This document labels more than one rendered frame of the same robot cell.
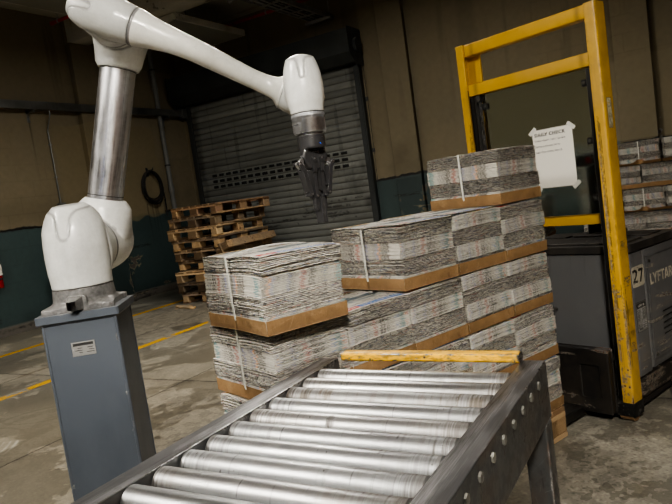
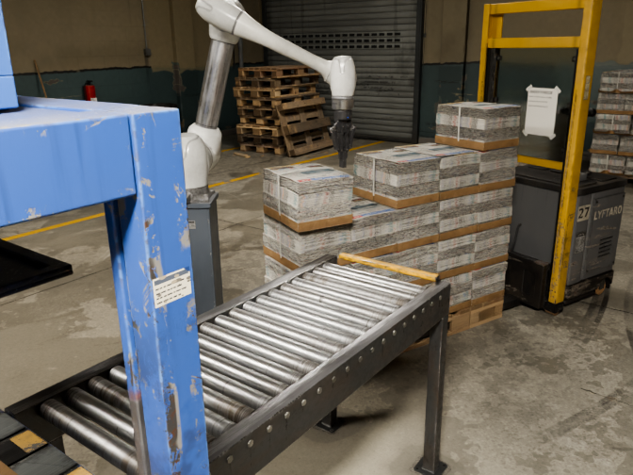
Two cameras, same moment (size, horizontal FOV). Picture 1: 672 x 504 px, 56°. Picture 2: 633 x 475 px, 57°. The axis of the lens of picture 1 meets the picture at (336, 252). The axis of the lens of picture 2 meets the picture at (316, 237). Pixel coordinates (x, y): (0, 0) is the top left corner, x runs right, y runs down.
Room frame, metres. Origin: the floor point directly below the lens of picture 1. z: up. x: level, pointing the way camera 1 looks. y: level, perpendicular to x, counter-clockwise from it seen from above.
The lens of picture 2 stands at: (-0.72, -0.15, 1.62)
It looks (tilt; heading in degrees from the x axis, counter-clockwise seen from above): 18 degrees down; 7
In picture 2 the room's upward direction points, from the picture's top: 1 degrees counter-clockwise
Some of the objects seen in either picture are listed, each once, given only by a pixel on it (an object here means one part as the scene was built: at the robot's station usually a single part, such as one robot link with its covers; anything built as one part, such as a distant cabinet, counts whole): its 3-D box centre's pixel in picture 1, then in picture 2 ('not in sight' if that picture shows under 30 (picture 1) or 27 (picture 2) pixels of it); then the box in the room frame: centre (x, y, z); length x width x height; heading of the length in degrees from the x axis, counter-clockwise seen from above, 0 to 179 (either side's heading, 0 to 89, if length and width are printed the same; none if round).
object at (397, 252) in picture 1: (392, 254); (395, 177); (2.38, -0.21, 0.95); 0.38 x 0.29 x 0.23; 39
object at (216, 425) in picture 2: not in sight; (169, 401); (0.50, 0.37, 0.77); 0.47 x 0.05 x 0.05; 60
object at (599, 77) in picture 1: (609, 207); (571, 160); (2.76, -1.22, 0.97); 0.09 x 0.09 x 1.75; 39
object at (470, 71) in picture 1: (487, 216); (483, 145); (3.28, -0.81, 0.97); 0.09 x 0.09 x 1.75; 39
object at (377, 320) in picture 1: (386, 399); (374, 274); (2.29, -0.11, 0.42); 1.17 x 0.39 x 0.83; 129
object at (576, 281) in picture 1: (593, 311); (551, 230); (3.25, -1.30, 0.40); 0.69 x 0.55 x 0.80; 39
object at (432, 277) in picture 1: (395, 276); (395, 193); (2.37, -0.21, 0.86); 0.38 x 0.29 x 0.04; 39
